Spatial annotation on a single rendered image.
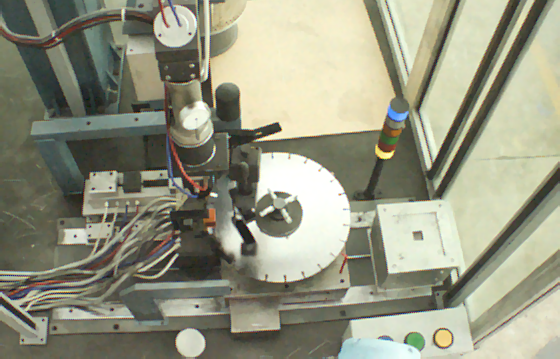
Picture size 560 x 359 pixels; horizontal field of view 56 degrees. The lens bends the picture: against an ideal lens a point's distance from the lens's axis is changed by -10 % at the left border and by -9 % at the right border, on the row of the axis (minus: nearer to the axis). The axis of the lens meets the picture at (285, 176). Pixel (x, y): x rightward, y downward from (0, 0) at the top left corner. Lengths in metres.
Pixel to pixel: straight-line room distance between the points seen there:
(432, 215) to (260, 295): 0.46
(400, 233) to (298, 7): 0.96
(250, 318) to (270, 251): 0.18
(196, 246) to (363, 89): 0.76
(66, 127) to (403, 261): 0.86
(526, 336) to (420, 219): 1.14
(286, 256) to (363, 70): 0.78
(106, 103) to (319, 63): 0.68
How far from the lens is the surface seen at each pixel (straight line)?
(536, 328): 2.47
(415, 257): 1.38
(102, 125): 1.38
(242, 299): 1.37
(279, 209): 1.26
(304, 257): 1.28
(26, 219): 1.66
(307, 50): 1.88
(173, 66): 0.83
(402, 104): 1.26
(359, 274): 1.49
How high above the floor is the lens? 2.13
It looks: 60 degrees down
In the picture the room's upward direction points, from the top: 5 degrees clockwise
